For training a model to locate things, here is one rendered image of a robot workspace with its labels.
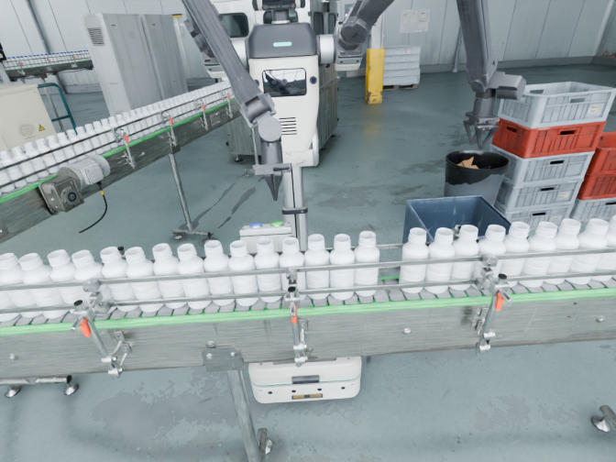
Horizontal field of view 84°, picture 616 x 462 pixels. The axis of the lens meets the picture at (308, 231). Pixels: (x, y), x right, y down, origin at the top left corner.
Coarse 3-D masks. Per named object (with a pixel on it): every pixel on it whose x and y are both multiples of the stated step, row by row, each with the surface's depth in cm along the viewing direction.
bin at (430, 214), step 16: (416, 208) 143; (432, 208) 143; (448, 208) 144; (464, 208) 144; (480, 208) 142; (416, 224) 131; (432, 224) 147; (448, 224) 148; (464, 224) 148; (480, 224) 142; (496, 224) 131; (432, 240) 115
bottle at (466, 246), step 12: (468, 228) 81; (456, 240) 82; (468, 240) 79; (456, 252) 81; (468, 252) 79; (456, 264) 82; (468, 264) 81; (456, 276) 83; (468, 276) 83; (456, 288) 85
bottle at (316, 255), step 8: (312, 240) 81; (320, 240) 81; (312, 248) 78; (320, 248) 78; (304, 256) 81; (312, 256) 79; (320, 256) 79; (328, 256) 80; (312, 264) 79; (320, 264) 79; (328, 264) 81; (312, 272) 81; (320, 272) 80; (328, 272) 82; (312, 280) 82; (320, 280) 82; (328, 280) 84; (312, 288) 83; (320, 288) 83; (328, 288) 85; (312, 296) 85; (320, 296) 84
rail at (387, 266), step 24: (360, 264) 78; (384, 264) 78; (408, 264) 79; (0, 288) 77; (24, 288) 78; (336, 288) 82; (360, 288) 82; (384, 288) 82; (0, 312) 81; (24, 312) 81
